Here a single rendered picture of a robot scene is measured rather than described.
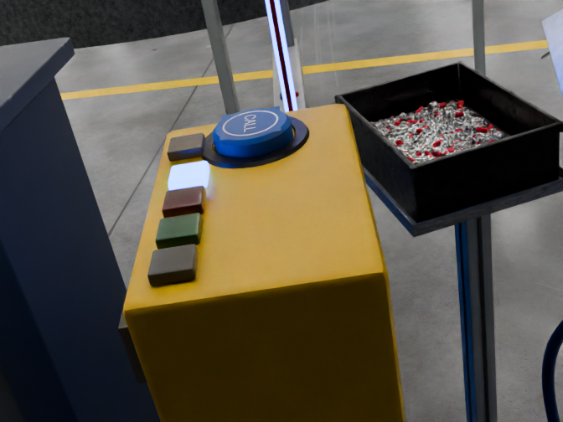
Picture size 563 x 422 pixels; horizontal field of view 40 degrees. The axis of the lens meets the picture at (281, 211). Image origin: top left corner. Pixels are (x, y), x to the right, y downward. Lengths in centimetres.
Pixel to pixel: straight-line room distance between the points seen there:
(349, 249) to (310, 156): 8
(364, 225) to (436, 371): 150
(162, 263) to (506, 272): 181
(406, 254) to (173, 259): 187
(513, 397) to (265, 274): 147
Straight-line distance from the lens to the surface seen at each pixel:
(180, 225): 32
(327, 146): 37
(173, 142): 39
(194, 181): 35
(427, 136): 87
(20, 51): 93
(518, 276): 206
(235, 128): 38
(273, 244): 30
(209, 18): 240
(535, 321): 192
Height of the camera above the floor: 123
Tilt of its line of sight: 30 degrees down
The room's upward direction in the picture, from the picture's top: 11 degrees counter-clockwise
